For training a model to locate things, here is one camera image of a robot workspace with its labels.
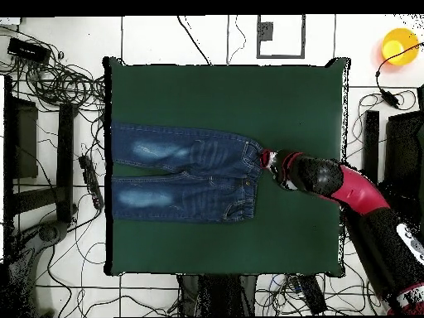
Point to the grey square floor frame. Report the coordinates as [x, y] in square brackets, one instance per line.
[281, 56]

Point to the small grey floor box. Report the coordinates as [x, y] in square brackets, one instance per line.
[266, 31]

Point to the black metal frame stand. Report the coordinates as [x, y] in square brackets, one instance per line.
[371, 139]
[65, 159]

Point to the grey wheeled base leg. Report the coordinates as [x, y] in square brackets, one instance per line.
[49, 232]

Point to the black electronics box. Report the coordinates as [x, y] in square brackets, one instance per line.
[28, 49]

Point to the black power strip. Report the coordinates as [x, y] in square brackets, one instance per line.
[90, 179]

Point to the dark green table cloth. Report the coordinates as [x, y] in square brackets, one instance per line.
[165, 245]

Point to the long black box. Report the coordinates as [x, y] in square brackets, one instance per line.
[313, 294]

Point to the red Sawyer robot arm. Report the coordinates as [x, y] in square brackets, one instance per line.
[361, 195]

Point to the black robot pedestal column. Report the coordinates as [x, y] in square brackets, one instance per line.
[218, 294]

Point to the black power adapter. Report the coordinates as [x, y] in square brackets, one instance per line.
[391, 96]

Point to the blue denim jeans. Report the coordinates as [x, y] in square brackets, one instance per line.
[205, 172]

